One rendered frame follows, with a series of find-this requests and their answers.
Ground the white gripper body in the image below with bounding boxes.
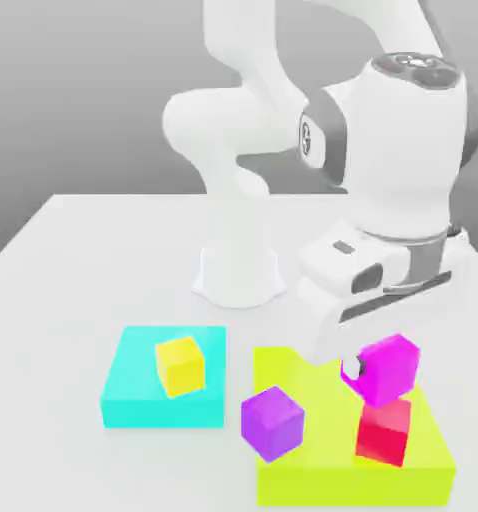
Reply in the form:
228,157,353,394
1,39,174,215
297,270,454,367

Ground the small magenta cube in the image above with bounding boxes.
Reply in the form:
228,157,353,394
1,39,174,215
339,332,421,410

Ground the small red cube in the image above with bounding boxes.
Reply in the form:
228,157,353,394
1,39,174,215
354,397,413,468

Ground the small purple cube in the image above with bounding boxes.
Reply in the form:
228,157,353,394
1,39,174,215
240,384,307,464

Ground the small yellow cube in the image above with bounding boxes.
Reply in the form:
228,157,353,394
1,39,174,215
154,335,207,399

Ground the large yellow-green box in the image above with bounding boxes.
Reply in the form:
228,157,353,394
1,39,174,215
252,345,457,508

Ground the large cyan box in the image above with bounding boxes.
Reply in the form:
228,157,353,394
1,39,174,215
99,325,228,430

